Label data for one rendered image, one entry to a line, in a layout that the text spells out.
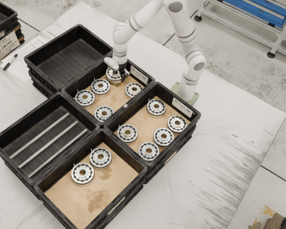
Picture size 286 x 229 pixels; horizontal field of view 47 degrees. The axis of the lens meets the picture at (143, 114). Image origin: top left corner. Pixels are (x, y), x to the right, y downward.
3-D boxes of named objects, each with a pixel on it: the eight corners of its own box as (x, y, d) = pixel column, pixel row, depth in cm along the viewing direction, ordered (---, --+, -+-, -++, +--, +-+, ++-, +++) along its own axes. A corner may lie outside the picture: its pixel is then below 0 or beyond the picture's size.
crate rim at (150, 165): (156, 82, 173) (157, 80, 171) (201, 116, 163) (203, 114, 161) (101, 129, 155) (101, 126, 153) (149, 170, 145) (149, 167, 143)
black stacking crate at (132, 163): (102, 139, 163) (101, 127, 153) (146, 178, 153) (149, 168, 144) (37, 195, 145) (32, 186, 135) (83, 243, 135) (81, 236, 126)
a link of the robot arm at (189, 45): (189, 18, 151) (198, 32, 146) (200, 53, 174) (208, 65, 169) (172, 27, 152) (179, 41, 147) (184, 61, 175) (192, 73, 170)
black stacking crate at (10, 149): (62, 104, 172) (59, 91, 163) (101, 139, 163) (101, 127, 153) (-3, 152, 154) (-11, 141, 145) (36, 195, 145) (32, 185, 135)
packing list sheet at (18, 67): (36, 34, 214) (36, 34, 213) (63, 51, 208) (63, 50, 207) (-3, 64, 198) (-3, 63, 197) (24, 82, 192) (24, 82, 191)
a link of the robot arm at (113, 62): (102, 61, 164) (102, 52, 159) (118, 50, 169) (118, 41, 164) (115, 71, 161) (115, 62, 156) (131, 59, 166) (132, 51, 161)
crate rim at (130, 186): (101, 129, 155) (101, 126, 153) (149, 170, 145) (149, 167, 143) (32, 187, 137) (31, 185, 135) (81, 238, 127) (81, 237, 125)
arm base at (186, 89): (179, 87, 194) (185, 67, 180) (194, 92, 192) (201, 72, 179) (175, 97, 189) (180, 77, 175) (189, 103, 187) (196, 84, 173)
